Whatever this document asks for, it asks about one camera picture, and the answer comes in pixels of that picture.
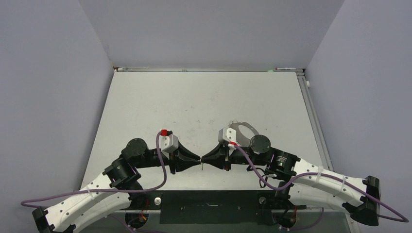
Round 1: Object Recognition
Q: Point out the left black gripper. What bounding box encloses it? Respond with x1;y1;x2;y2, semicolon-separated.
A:
135;140;201;174

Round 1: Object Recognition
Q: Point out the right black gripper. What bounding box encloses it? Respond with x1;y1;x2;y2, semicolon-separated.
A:
201;141;266;170

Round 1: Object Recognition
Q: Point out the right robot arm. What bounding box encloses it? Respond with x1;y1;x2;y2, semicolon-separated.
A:
201;134;380;226

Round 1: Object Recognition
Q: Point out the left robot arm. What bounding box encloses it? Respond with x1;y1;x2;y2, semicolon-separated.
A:
32;133;201;233

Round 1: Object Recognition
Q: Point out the marker pen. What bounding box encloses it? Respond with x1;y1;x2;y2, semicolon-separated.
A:
275;67;297;71

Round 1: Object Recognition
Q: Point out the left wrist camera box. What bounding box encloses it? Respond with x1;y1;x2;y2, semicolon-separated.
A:
159;134;179;153

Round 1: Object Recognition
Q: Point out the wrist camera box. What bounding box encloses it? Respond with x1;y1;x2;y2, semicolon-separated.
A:
218;128;237;145
159;134;179;153

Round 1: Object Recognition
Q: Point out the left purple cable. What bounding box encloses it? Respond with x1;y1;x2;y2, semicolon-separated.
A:
20;131;168;233

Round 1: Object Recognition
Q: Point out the purple cable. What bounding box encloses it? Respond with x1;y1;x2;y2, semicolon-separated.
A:
233;144;410;231
20;131;168;233

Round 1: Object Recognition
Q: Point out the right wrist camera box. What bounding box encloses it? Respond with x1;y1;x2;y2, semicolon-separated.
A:
218;128;237;145

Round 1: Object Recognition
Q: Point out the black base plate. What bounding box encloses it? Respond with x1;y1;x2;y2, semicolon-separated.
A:
126;190;306;225

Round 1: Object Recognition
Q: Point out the aluminium rail right edge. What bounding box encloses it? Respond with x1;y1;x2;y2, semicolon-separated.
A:
296;69;334;171

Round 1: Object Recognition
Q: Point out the aluminium rail edge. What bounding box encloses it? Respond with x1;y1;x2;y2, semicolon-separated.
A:
113;67;304;73
296;69;334;171

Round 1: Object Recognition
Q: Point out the aluminium rail back edge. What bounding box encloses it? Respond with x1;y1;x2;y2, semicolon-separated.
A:
113;67;304;73

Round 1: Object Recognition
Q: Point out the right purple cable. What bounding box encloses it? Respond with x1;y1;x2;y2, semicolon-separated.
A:
233;144;410;231

